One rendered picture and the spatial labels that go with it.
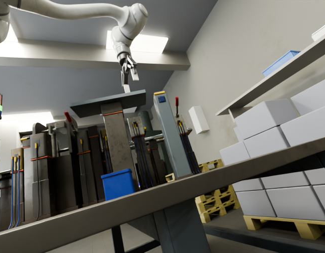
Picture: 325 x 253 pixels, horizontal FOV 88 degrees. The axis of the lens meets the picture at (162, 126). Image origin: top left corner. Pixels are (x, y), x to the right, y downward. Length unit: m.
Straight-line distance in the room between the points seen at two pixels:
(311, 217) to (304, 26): 2.08
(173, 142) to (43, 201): 0.62
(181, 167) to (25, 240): 0.62
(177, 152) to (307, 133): 1.11
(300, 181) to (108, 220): 1.62
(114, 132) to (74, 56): 2.84
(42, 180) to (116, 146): 0.35
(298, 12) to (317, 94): 1.25
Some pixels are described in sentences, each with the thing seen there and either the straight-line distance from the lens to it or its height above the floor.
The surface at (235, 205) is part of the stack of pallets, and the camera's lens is 3.30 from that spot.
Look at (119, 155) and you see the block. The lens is 0.81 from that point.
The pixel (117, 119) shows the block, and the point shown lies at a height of 1.05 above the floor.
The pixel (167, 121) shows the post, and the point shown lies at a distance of 0.85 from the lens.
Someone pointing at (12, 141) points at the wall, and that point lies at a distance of 5.98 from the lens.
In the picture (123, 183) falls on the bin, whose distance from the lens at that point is 0.67.
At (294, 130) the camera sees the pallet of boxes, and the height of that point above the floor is 0.80.
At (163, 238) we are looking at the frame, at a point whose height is 0.59.
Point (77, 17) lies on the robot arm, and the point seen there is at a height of 1.53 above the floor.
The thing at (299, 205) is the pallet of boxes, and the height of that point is 0.25.
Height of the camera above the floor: 0.70
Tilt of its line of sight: 18 degrees up
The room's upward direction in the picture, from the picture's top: 16 degrees counter-clockwise
